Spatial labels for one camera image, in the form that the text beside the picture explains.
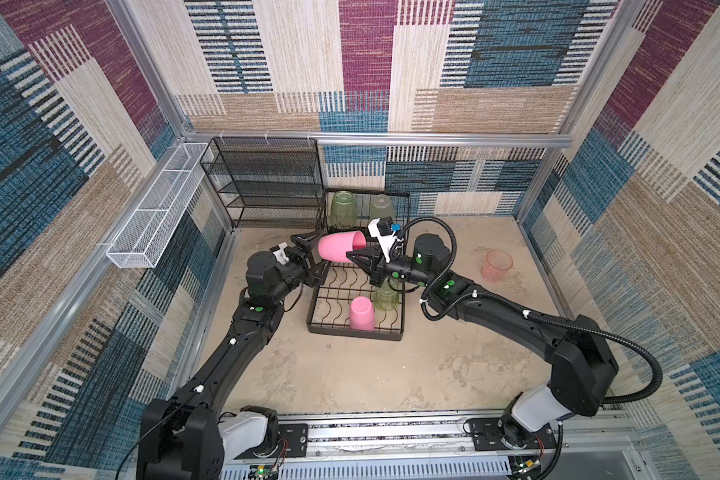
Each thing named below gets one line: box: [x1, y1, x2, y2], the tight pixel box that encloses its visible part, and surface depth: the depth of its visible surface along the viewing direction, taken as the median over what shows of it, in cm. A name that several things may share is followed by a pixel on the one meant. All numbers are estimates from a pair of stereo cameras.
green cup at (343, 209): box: [330, 190, 357, 229], surface depth 89 cm
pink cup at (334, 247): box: [318, 231, 367, 263], surface depth 74 cm
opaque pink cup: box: [349, 296, 375, 332], surface depth 85 cm
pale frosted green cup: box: [369, 194, 395, 222], surface depth 87 cm
